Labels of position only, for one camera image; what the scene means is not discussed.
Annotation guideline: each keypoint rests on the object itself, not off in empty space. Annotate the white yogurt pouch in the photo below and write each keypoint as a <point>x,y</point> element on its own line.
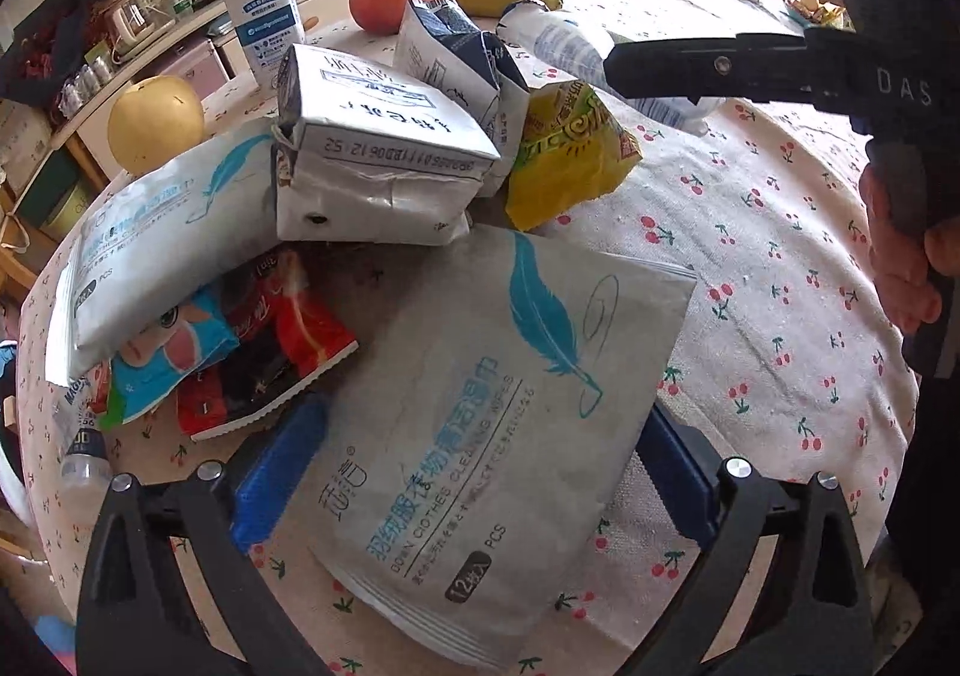
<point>579,47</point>

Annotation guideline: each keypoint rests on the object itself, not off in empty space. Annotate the yellow pear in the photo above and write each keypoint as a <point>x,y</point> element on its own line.
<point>153,121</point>

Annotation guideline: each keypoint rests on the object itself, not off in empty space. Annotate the red black snack wrapper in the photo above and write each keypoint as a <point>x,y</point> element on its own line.
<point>287,337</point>

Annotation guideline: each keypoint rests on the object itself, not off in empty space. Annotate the grey wipes packet feather print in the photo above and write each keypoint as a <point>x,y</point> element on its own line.
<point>477,434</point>

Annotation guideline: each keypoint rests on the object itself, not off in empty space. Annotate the cherry print tablecloth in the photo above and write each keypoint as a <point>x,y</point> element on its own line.
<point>785,357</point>

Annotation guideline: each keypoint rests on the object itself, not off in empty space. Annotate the white milk carton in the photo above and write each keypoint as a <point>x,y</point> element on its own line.
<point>365,154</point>

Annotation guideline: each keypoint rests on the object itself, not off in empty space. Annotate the dark wrapped flower bouquet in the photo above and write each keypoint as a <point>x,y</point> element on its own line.
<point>47,49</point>

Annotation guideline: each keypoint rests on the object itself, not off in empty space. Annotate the white milk bottle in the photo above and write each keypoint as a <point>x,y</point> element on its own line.
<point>266,29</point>

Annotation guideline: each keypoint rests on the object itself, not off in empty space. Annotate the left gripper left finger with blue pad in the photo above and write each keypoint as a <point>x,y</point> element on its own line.
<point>269,467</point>

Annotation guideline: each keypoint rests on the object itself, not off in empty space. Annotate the small clear plastic bottle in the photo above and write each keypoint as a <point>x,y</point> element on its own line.
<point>85,476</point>

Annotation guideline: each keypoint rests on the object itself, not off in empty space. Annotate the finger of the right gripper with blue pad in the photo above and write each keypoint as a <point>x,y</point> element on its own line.
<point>759,67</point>

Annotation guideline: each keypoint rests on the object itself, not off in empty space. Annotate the cartoon face snack packet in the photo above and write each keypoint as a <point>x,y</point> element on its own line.
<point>189,337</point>

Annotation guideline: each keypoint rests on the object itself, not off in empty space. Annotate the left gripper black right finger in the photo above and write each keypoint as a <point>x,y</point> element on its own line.
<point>683,468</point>

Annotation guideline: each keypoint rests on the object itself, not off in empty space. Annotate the person's right hand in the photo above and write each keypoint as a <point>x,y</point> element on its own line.
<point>901,265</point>

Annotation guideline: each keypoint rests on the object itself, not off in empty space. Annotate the blue white bag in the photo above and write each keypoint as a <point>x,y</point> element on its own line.
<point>440,45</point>

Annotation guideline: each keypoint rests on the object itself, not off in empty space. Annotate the white electric kettle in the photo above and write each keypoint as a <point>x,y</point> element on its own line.
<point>130,22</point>

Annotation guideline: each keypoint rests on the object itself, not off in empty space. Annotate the green waste bin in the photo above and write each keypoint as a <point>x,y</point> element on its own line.
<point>69,210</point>

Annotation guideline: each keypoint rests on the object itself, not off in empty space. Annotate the yellow snack wrapper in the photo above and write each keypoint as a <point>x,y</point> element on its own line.
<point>572,150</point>

